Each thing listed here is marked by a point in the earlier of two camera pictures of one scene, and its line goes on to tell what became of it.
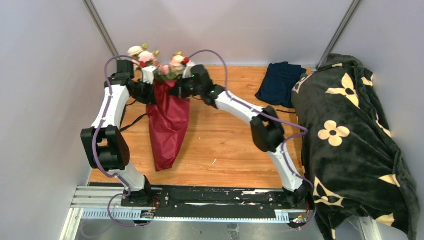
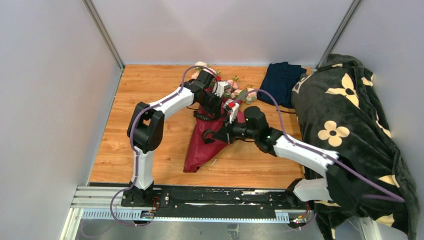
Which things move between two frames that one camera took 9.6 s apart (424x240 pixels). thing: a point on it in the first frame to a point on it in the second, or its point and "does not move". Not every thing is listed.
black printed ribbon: x=137 y=119 to x=206 y=117
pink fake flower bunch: x=143 y=58 to x=248 y=95
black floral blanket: x=358 y=167 does not move
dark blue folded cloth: x=277 y=85 does not move
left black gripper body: x=144 y=91 to x=211 y=102
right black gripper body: x=187 y=88 to x=240 y=130
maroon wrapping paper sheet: x=168 y=115 to x=199 y=152
